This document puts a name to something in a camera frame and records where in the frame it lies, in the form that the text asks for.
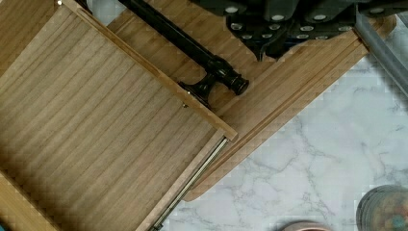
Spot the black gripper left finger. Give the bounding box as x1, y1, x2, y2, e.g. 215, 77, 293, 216
226, 15, 291, 62

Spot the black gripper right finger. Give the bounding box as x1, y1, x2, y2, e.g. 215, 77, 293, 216
265, 13, 356, 59

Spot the black drawer handle bar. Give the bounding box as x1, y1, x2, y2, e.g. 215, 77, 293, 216
118, 0, 249, 109

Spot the wooden drawer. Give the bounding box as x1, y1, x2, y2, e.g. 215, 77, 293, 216
1, 0, 237, 231

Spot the grey metal bar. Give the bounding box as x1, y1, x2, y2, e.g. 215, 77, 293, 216
354, 12, 408, 96

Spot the grey round container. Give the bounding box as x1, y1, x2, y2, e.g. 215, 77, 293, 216
356, 185, 407, 231

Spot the pink round object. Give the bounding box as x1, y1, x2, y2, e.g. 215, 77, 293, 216
281, 221, 332, 231

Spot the metal drawer slide rail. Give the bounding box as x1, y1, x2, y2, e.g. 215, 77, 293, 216
148, 137, 229, 231

